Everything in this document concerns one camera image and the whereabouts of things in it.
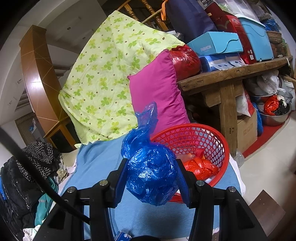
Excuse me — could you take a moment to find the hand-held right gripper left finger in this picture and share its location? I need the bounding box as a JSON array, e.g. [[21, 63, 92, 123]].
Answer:
[[32, 158, 129, 241]]

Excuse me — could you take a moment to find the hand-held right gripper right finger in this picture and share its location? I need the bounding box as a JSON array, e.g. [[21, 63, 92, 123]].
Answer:
[[176, 158, 269, 241]]

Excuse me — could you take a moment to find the blue plastic bag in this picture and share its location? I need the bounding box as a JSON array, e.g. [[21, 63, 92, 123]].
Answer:
[[121, 101, 179, 206]]

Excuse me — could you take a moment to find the red plastic mesh basket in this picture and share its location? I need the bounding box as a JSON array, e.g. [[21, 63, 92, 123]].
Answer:
[[150, 123, 230, 204]]

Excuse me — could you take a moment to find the orange plastic bag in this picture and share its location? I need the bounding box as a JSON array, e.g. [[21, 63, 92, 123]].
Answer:
[[183, 148, 220, 181]]

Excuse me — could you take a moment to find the blue bed sheet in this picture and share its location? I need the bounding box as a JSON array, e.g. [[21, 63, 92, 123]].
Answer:
[[58, 134, 242, 240]]

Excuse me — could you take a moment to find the small blue packet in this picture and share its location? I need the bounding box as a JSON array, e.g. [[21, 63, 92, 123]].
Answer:
[[114, 230, 132, 241]]

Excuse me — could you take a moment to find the cream pillow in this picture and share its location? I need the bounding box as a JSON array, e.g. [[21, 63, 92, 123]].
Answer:
[[60, 152, 80, 167]]

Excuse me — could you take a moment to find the teal garment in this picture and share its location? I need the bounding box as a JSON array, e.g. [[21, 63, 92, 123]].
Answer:
[[34, 178, 58, 227]]

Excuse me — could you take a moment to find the brown cardboard box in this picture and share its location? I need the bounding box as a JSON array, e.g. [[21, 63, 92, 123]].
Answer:
[[236, 109, 258, 153]]

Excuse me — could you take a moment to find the black polka dot garment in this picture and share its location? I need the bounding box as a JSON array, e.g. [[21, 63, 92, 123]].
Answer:
[[22, 141, 61, 182]]

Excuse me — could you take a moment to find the brown wooden board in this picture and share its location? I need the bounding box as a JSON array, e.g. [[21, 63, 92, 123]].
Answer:
[[248, 189, 286, 233]]

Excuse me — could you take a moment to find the red floor mat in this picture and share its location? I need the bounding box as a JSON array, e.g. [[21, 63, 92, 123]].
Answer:
[[243, 116, 289, 158]]

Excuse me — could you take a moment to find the magenta pillow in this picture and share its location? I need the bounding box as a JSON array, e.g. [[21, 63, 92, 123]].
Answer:
[[127, 50, 192, 139]]

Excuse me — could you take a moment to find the white red printed sack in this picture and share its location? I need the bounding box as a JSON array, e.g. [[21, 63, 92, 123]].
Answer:
[[237, 89, 255, 117]]

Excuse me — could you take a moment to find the old wooden table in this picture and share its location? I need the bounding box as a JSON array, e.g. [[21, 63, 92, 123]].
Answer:
[[177, 56, 294, 158]]

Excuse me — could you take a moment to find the green clover print quilt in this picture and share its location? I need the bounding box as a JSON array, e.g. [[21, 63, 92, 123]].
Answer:
[[58, 10, 185, 145]]

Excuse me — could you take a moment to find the black jacket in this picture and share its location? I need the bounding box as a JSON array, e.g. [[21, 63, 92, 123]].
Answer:
[[0, 156, 43, 234]]

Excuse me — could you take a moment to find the metal basin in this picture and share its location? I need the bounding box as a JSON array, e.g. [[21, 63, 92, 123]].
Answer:
[[257, 102, 292, 127]]

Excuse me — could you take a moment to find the small red plastic bag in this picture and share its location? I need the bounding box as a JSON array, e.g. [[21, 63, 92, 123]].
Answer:
[[264, 95, 279, 115]]

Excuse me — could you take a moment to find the large red plastic bag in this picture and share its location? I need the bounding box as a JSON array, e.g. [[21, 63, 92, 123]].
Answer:
[[169, 44, 201, 81]]

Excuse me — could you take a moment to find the black plastic bag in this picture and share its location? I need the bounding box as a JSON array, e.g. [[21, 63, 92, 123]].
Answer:
[[275, 100, 289, 115]]

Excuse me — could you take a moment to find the white blue packets stack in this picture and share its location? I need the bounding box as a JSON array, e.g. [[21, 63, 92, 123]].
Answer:
[[200, 53, 245, 72]]

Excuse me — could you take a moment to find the curved wooden cabinet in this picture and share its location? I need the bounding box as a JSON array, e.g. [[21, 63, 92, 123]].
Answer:
[[20, 25, 77, 149]]

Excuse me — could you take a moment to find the white crumpled plastic bag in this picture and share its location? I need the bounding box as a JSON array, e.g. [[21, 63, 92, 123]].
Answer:
[[257, 70, 280, 95]]

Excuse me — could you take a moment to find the light blue cardboard box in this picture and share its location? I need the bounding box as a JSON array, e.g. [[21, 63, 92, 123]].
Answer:
[[186, 31, 244, 57]]

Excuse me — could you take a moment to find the red cardboard box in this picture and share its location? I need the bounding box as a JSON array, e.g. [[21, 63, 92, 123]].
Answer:
[[225, 14, 257, 65]]

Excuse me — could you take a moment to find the blue plastic storage bin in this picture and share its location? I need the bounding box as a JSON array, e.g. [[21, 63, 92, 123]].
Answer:
[[236, 14, 274, 63]]

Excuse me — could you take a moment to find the wicker basket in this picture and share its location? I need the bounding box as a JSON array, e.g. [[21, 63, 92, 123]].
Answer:
[[266, 31, 283, 44]]

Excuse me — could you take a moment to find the wooden stair railing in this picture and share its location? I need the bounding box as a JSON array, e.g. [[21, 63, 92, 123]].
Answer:
[[117, 0, 169, 30]]

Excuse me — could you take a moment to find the crumpled blue plastic sack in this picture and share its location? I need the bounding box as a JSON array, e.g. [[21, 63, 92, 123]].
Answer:
[[264, 19, 281, 32]]

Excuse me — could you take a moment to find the black cable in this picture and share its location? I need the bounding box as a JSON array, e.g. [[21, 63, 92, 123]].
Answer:
[[0, 127, 91, 223]]

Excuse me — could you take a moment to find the navy bag with orange strap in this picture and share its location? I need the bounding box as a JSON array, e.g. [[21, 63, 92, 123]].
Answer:
[[161, 0, 219, 44]]

